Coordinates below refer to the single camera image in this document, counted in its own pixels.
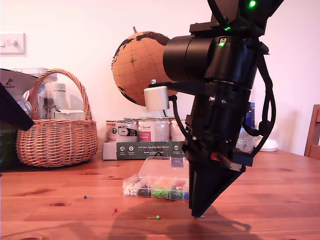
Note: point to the white wall light switch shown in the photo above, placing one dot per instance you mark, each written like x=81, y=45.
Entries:
x=12, y=45

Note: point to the cardboard can tray green print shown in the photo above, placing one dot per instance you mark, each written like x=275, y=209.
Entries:
x=140, y=150

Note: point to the dark green bag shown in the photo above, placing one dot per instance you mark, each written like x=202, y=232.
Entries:
x=7, y=150

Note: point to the clear plastic packet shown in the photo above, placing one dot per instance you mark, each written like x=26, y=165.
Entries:
x=47, y=105

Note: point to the can with plain white label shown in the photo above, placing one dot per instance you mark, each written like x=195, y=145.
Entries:
x=176, y=132

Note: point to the clear plastic pin organiser box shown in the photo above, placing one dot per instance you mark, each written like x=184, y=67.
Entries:
x=155, y=167

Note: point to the cork globe on metal stand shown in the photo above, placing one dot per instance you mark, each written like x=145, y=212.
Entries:
x=135, y=65

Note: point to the white bottle with grey cap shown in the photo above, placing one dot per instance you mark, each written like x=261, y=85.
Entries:
x=60, y=97

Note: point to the wooden chair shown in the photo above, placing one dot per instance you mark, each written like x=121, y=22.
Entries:
x=315, y=135

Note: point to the small white round camera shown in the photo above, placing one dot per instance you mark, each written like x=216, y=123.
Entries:
x=271, y=146

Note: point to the pale grey wrist camera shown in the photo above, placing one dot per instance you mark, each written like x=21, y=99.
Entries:
x=156, y=98

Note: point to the clear plastic container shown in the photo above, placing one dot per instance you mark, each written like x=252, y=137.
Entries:
x=32, y=71

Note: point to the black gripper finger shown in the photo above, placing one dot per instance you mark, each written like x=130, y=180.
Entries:
x=12, y=110

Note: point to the large clear water bottle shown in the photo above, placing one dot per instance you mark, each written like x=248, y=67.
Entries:
x=250, y=112

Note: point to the can with pink label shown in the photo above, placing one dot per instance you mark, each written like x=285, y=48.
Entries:
x=152, y=131

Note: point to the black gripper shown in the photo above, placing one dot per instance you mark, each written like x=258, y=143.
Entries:
x=220, y=117

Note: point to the red-headed push pin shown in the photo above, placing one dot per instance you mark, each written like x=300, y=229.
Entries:
x=115, y=210

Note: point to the can with black-white label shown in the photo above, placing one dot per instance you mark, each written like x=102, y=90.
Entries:
x=121, y=131

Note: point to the white carton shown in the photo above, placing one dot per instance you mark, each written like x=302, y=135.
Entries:
x=70, y=115

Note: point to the green-headed push pin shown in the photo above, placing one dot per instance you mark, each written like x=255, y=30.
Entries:
x=157, y=217

